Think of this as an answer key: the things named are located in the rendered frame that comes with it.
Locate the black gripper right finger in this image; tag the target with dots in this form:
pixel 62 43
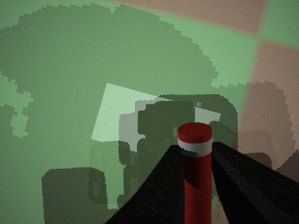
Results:
pixel 251 193

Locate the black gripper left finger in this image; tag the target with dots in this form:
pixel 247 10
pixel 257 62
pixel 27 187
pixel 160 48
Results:
pixel 160 199

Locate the red peg with white band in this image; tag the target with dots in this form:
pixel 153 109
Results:
pixel 195 140

